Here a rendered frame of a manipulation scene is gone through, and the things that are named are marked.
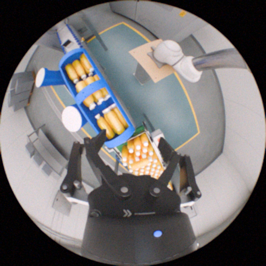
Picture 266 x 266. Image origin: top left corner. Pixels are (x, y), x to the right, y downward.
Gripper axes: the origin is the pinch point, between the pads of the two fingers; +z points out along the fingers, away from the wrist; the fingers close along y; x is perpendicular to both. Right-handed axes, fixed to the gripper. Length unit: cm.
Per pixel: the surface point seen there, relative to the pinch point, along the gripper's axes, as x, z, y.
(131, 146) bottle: -30, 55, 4
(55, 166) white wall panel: -217, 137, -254
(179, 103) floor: 34, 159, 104
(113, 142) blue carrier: -19.9, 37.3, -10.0
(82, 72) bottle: 32, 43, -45
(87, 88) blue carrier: 15.5, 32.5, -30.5
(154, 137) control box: -16, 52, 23
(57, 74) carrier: 50, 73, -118
